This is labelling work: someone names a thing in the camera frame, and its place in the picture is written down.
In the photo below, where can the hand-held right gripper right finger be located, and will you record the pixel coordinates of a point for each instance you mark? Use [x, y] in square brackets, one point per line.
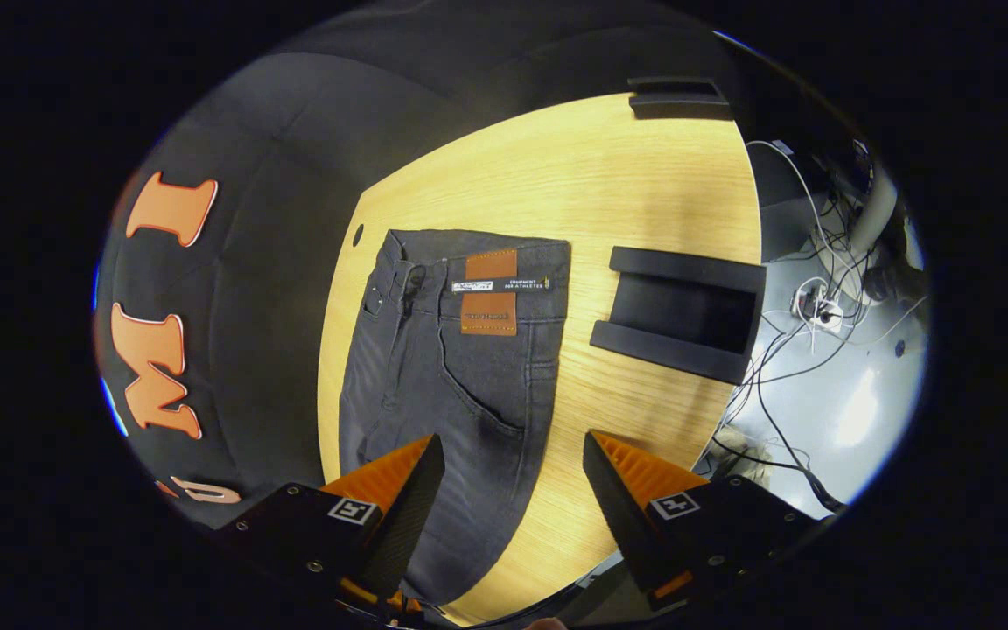
[626, 534]

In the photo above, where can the white power strip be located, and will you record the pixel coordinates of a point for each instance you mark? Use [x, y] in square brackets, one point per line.
[823, 311]

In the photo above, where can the black backdrop cloth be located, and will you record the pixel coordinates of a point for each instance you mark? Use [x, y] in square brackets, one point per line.
[276, 262]

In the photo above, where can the grey metal pipe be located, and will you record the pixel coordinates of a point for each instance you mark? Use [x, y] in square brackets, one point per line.
[878, 210]

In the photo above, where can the black plastic holder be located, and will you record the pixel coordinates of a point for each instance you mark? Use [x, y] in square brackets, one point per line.
[688, 315]
[679, 105]

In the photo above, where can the dark grey jeans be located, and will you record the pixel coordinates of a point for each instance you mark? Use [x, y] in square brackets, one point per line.
[469, 385]

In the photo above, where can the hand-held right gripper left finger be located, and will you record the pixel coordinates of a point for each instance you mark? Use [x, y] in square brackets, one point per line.
[399, 534]

